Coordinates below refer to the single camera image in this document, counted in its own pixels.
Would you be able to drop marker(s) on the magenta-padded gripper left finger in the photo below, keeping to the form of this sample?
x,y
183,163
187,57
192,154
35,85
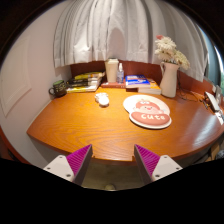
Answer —
x,y
63,166

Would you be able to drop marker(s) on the black spine book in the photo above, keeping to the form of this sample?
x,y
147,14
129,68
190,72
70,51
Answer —
x,y
83,84

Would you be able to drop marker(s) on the orange book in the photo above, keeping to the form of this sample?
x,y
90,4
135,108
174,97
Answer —
x,y
154,88

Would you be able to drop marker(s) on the white device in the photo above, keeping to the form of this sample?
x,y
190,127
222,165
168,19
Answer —
x,y
212,101

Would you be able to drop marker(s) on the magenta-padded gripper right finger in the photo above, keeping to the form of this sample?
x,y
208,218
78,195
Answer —
x,y
163,166

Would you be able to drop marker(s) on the red-brown hardcover book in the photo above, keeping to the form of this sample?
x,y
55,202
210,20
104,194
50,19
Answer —
x,y
111,84

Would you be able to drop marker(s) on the round pink cartoon mouse pad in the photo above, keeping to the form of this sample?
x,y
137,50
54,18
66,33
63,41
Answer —
x,y
148,111

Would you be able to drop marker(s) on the white pleated curtain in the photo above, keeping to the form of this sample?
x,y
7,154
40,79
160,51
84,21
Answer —
x,y
126,30

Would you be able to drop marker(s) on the cream lidded travel cup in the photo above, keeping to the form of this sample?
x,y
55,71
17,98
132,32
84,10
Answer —
x,y
111,71

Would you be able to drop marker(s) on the yellow cover book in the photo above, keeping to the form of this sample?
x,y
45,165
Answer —
x,y
88,75

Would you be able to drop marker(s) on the white ceramic jug vase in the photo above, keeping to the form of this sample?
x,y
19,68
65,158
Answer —
x,y
169,81

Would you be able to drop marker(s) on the clear spray bottle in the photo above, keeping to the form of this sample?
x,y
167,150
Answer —
x,y
120,76

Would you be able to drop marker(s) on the dark mug with green inside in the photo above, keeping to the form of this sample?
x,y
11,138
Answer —
x,y
60,88

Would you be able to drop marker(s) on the white computer mouse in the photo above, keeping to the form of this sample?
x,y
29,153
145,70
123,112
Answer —
x,y
102,99

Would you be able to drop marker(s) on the white daisy flower bunch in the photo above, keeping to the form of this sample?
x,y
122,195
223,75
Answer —
x,y
168,50

